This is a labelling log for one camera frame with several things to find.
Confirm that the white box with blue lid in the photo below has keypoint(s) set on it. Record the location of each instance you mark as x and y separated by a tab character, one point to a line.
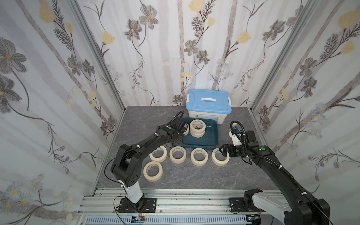
208	104

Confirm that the masking tape roll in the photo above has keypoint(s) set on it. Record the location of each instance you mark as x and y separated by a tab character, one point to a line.
159	155
199	157
178	154
153	171
197	128
186	130
218	162

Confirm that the small circuit board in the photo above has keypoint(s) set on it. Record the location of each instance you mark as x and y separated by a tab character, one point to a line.
138	219

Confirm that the aluminium frame rail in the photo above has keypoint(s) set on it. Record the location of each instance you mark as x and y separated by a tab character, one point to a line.
174	207

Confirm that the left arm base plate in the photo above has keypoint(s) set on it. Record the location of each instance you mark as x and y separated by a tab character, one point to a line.
145	205

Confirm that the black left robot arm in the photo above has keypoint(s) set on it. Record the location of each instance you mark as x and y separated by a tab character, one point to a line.
126	166

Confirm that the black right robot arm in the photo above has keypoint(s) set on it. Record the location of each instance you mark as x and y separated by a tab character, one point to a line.
301	207

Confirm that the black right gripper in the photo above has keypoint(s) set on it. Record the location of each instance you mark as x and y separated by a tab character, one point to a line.
229	150

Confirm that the teal plastic tray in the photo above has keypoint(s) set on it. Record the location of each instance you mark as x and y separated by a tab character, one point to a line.
209	141

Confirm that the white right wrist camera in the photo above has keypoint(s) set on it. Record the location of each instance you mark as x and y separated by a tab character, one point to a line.
236	141

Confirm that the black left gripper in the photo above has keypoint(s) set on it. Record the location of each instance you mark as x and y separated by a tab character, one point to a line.
181	135

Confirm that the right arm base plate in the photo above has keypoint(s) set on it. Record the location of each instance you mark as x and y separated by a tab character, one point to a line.
240	204

